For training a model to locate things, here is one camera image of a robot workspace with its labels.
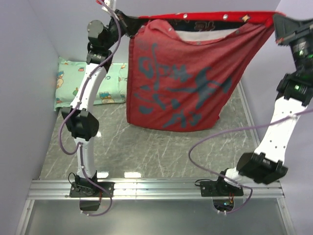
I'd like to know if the cream yellow foam pillow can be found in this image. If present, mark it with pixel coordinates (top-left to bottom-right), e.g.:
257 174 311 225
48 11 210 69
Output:
176 29 237 42

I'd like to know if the mint green cartoon pillow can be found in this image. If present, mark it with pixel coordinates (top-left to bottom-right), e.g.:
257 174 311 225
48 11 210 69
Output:
54 57 128 110

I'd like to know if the red patterned pillowcase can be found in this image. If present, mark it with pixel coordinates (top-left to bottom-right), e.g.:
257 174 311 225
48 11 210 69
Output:
126 11 274 132

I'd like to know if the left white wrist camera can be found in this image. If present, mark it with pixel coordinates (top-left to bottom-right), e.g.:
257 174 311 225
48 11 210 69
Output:
96 0 116 12

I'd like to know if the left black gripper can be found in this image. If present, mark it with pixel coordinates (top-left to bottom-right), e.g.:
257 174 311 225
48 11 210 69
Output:
102 8 144 49

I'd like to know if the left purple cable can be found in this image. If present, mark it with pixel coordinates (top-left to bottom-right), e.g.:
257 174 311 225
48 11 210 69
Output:
59 0 123 217

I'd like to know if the aluminium front rail frame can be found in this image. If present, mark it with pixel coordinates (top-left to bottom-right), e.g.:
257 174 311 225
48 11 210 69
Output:
16 178 296 235

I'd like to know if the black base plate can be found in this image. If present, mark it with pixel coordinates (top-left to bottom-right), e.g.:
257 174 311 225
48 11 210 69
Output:
194 179 244 213
69 179 115 212

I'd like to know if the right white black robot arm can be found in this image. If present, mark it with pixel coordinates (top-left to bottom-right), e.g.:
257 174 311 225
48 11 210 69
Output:
215 14 313 196

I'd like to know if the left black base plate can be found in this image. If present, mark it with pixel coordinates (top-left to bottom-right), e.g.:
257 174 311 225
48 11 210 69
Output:
69 179 115 212

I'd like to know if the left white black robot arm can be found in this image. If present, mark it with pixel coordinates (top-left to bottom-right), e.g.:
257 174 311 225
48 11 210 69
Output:
59 10 148 197

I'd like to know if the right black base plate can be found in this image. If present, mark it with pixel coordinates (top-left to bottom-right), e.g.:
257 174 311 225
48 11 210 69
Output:
194 179 244 213

